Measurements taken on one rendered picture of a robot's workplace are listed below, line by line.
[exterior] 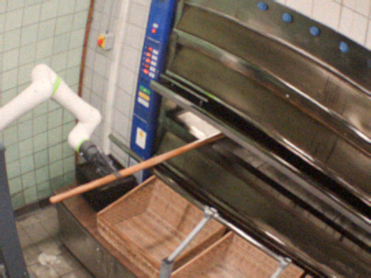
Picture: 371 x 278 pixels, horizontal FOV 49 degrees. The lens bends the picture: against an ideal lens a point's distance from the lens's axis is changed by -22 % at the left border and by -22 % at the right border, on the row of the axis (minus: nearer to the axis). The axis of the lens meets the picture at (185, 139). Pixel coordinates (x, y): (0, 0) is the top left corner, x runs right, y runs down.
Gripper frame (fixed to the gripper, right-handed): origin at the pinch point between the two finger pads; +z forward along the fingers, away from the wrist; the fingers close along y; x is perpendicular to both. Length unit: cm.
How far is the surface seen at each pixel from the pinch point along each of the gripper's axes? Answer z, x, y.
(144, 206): -25, -44, 56
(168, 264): 41.7, 2.0, 24.2
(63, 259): -60, 4, 119
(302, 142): 57, -57, -30
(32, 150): -121, -10, 61
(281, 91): 38, -58, -47
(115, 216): -24, -21, 53
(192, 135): -9, -57, 2
